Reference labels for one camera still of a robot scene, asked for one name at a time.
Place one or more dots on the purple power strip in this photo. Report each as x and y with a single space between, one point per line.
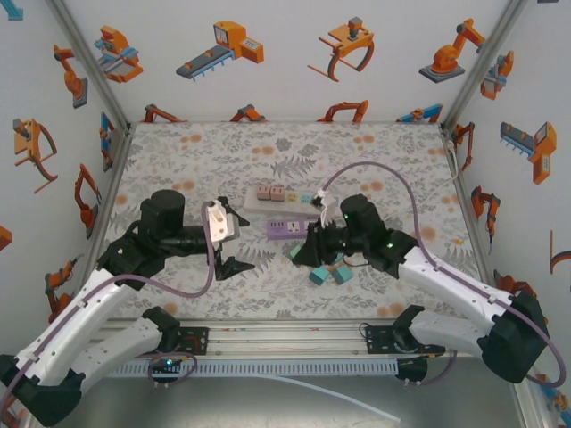
290 229

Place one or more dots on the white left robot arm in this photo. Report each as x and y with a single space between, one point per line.
67 330

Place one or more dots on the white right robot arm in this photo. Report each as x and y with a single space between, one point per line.
455 281

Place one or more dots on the teal cube charger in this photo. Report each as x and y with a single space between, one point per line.
342 275
319 276

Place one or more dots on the pink cube charger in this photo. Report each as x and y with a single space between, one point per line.
278 193
263 193

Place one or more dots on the white power strip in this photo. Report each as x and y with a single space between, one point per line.
278 206

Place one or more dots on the white plastic tube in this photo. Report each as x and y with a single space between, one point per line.
339 397

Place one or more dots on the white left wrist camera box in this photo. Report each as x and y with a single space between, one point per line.
218 223

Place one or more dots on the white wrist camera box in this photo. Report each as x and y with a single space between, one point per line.
218 223
328 207

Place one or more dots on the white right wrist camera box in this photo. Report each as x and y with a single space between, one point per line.
328 207

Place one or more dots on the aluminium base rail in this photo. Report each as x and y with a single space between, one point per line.
285 343

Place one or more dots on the aluminium frame post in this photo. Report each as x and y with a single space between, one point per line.
484 62
89 62

